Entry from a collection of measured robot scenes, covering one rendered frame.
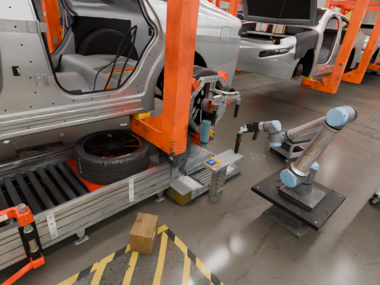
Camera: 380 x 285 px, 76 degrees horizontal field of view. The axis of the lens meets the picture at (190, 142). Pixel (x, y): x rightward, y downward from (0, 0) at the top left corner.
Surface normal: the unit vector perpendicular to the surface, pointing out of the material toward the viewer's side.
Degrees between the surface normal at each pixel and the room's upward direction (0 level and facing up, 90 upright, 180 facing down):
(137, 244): 90
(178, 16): 90
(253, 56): 87
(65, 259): 0
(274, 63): 91
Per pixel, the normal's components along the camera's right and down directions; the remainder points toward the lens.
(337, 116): -0.81, 0.11
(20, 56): 0.69, 0.36
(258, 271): 0.09, -0.89
